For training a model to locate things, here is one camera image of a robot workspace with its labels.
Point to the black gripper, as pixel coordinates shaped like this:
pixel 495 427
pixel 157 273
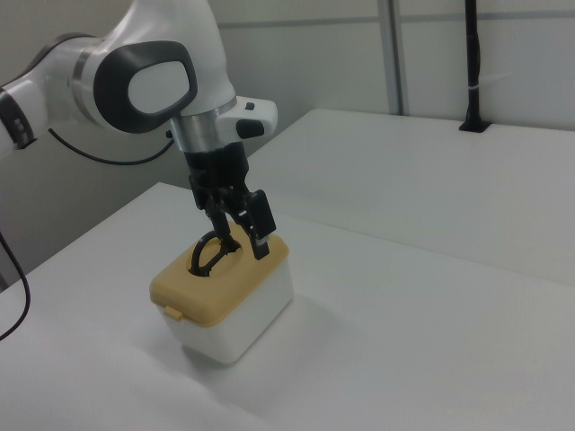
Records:
pixel 218 168

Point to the black mounting pole with base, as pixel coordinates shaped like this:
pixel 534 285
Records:
pixel 472 67

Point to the white plastic tool case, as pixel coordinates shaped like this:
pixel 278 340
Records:
pixel 251 319

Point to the white zip tie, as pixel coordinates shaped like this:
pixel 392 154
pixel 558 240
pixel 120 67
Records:
pixel 489 81

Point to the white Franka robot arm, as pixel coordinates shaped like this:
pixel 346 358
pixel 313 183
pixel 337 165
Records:
pixel 135 85

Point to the grey partition post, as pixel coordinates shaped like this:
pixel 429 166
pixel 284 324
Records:
pixel 391 58

